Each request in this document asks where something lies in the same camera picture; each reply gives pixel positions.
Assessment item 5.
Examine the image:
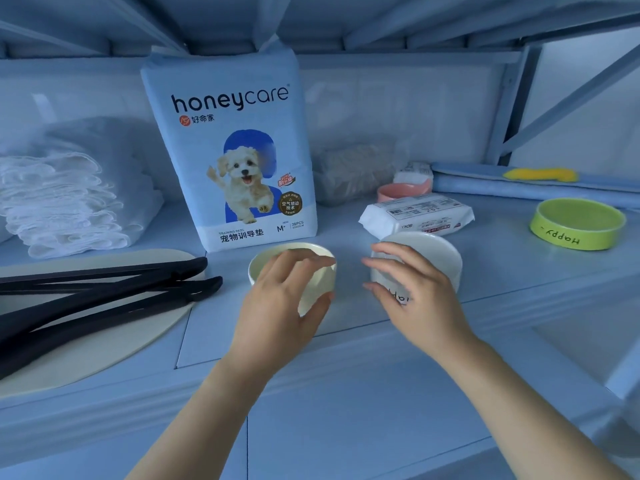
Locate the person's right hand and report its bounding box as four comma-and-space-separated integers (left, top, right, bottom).
361, 241, 477, 366

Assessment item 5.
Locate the person's left hand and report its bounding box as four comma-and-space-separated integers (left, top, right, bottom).
225, 249, 337, 383

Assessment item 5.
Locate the cream round pet bowl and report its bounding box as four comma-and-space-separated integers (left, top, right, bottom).
248, 243, 338, 318

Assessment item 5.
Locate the white round pet bowl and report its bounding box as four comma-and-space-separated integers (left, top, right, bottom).
370, 231, 463, 306

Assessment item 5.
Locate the person's right forearm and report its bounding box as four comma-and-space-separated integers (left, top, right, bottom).
439, 336, 632, 480

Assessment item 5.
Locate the person's left forearm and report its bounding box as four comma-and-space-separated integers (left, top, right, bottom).
126, 356, 281, 480

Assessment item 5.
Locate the white wet wipes pack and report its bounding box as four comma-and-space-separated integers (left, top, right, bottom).
358, 193, 476, 240

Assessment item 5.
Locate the pink round pet bowl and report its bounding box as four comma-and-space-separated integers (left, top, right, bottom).
376, 179, 433, 204

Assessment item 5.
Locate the small white packet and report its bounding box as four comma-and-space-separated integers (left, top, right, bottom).
393, 162, 434, 186

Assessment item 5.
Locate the clear plastic bag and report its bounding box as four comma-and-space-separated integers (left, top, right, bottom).
311, 139, 407, 206

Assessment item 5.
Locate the blue rolled mat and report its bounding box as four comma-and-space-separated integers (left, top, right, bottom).
430, 162, 640, 210

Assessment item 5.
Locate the yellow bone-shaped patch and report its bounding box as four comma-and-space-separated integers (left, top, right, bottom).
502, 167, 580, 183

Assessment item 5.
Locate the white metal shelf rack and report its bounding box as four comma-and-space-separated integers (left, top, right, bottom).
0, 0, 640, 480

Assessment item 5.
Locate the green round pet bowl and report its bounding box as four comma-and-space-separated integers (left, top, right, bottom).
529, 198, 627, 252

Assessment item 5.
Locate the blue pet pad bag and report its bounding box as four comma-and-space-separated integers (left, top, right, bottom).
140, 43, 318, 253

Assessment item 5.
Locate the beige oval mat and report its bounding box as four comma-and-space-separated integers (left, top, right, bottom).
0, 248, 207, 400

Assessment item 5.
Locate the stack of white folded pads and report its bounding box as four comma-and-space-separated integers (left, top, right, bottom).
0, 117, 165, 260

